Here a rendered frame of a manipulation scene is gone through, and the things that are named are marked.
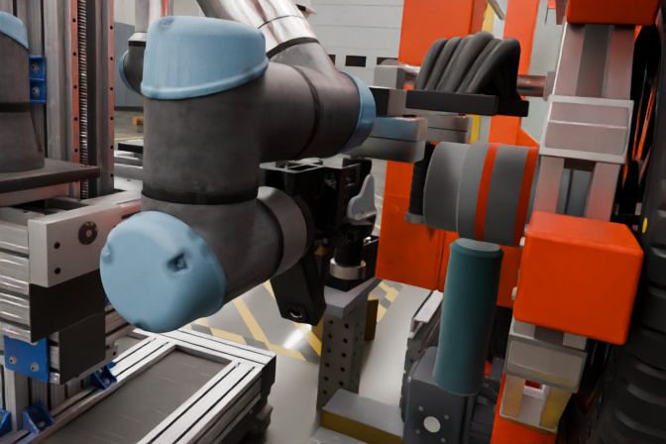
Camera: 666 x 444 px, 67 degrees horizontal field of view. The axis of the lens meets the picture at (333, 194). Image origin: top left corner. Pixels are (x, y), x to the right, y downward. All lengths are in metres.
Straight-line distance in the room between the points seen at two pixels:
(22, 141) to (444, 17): 0.86
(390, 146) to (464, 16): 0.67
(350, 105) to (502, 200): 0.31
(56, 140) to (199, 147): 0.80
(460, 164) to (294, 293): 0.31
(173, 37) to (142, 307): 0.16
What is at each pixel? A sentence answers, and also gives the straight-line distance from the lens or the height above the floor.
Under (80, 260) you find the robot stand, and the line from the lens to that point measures 0.81.
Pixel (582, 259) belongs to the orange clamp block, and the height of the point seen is 0.87.
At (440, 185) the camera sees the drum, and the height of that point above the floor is 0.86.
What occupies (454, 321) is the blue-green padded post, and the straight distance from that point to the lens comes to 0.90.
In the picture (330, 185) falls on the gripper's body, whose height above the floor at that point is 0.88.
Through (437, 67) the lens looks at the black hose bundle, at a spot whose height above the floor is 1.00.
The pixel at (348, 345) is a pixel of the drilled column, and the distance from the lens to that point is 1.56.
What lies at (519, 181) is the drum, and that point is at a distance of 0.68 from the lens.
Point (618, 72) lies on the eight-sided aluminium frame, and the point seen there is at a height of 1.01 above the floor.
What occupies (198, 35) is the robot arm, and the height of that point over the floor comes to 0.99.
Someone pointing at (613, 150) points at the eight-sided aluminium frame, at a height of 0.94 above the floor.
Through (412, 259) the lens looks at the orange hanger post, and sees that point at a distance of 1.25.
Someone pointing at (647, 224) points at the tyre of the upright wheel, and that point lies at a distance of 0.46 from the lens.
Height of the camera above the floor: 0.97
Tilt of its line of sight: 11 degrees down
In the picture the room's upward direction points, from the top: 5 degrees clockwise
